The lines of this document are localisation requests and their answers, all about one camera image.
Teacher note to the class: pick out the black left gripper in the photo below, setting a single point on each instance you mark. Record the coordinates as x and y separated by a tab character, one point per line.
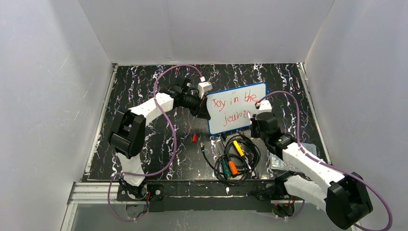
200	108

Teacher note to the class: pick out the blue framed whiteboard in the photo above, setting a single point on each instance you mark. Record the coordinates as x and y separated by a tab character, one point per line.
228	108

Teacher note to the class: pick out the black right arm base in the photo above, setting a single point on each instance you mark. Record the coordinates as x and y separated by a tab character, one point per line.
276	192

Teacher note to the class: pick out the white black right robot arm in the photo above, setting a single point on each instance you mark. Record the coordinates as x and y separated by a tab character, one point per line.
344	198

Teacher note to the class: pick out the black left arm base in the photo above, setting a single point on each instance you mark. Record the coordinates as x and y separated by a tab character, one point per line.
139	199

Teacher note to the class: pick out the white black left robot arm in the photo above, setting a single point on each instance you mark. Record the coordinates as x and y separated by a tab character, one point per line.
127	135

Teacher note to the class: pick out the clear plastic screw box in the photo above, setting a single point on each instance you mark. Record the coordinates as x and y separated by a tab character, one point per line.
278	164

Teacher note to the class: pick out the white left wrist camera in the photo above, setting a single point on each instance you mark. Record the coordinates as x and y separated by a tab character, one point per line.
203	87

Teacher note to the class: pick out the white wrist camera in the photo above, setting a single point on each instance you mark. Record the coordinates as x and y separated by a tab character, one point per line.
263	106
203	87

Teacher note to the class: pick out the yellow handled screwdriver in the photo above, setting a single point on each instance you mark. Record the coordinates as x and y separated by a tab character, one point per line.
241	153

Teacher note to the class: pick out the orange handled screwdriver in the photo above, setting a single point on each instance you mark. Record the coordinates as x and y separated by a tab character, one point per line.
231	164

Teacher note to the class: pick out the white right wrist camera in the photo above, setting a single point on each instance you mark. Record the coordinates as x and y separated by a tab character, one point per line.
263	106

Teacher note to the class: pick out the green handled screwdriver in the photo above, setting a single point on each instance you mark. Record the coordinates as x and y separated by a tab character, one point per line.
225	167

